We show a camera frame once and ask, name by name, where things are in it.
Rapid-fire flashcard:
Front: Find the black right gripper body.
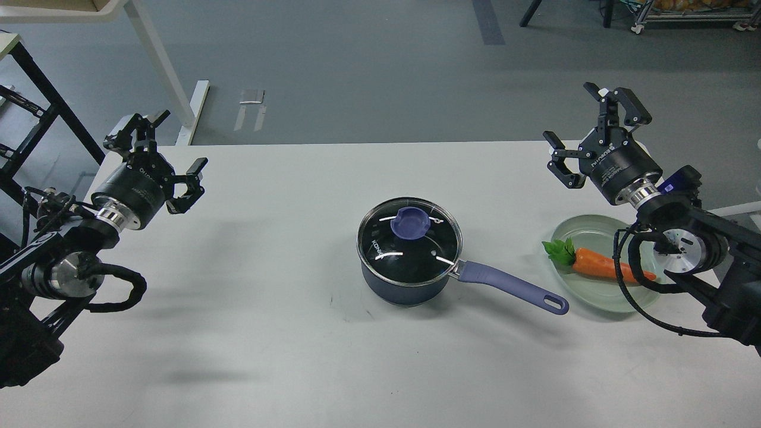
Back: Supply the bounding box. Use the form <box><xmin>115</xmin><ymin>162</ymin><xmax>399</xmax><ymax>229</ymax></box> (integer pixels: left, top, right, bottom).
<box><xmin>579</xmin><ymin>127</ymin><xmax>663</xmax><ymax>205</ymax></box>

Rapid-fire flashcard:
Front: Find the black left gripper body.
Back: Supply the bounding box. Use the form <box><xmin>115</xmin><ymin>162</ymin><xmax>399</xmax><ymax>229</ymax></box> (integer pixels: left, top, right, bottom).
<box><xmin>92</xmin><ymin>151</ymin><xmax>175</xmax><ymax>230</ymax></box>

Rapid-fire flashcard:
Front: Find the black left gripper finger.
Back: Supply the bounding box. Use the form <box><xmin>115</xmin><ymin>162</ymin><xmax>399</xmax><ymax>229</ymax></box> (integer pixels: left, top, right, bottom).
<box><xmin>103</xmin><ymin>109</ymin><xmax>171</xmax><ymax>160</ymax></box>
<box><xmin>166</xmin><ymin>157</ymin><xmax>207</xmax><ymax>215</ymax></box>

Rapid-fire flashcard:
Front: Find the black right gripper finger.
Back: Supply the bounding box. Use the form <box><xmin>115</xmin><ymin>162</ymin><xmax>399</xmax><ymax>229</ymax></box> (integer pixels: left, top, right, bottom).
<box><xmin>583</xmin><ymin>82</ymin><xmax>652</xmax><ymax>135</ymax></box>
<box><xmin>543</xmin><ymin>131</ymin><xmax>589</xmax><ymax>189</ymax></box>

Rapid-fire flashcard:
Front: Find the glass lid with blue knob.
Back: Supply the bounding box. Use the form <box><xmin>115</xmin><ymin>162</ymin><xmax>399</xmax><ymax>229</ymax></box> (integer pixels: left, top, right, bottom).
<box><xmin>357</xmin><ymin>197</ymin><xmax>463</xmax><ymax>285</ymax></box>

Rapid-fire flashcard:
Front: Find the blue saucepan with handle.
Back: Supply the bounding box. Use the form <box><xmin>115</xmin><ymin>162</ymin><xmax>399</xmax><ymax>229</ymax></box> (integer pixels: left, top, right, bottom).
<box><xmin>357</xmin><ymin>197</ymin><xmax>570</xmax><ymax>316</ymax></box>

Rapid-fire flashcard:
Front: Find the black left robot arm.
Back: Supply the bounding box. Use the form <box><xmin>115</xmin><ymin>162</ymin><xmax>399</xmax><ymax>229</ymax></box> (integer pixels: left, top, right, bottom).
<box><xmin>1</xmin><ymin>111</ymin><xmax>207</xmax><ymax>387</ymax></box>

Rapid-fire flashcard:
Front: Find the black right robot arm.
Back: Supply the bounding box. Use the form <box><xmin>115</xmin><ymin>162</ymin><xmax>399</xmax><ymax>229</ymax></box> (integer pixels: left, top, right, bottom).
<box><xmin>543</xmin><ymin>82</ymin><xmax>760</xmax><ymax>348</ymax></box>

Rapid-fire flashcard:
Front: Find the pale green plate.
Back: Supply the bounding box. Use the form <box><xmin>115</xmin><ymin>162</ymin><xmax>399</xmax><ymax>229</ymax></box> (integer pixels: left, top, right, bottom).
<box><xmin>549</xmin><ymin>215</ymin><xmax>665</xmax><ymax>313</ymax></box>

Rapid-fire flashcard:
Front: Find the toy carrot with leaves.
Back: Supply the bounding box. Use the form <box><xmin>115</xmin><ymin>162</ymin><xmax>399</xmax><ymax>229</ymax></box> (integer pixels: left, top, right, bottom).
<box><xmin>542</xmin><ymin>238</ymin><xmax>658</xmax><ymax>282</ymax></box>

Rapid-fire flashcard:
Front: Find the black metal rack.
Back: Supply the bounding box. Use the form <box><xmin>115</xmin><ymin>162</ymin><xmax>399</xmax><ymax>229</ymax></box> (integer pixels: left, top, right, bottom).
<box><xmin>1</xmin><ymin>33</ymin><xmax>105</xmax><ymax>206</ymax></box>

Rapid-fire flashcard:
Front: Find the wheeled cart in background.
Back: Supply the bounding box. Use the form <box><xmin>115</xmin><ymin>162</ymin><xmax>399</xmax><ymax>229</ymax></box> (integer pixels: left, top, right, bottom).
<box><xmin>628</xmin><ymin>1</ymin><xmax>760</xmax><ymax>34</ymax></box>

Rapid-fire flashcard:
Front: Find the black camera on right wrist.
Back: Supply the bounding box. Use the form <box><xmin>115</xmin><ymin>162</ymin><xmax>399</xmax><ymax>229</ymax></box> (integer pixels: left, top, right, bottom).
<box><xmin>656</xmin><ymin>165</ymin><xmax>702</xmax><ymax>197</ymax></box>

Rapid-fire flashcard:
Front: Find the white table frame leg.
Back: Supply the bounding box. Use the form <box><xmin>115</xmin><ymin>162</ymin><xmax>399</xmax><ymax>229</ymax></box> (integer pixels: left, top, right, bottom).
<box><xmin>1</xmin><ymin>1</ymin><xmax>210</xmax><ymax>146</ymax></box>

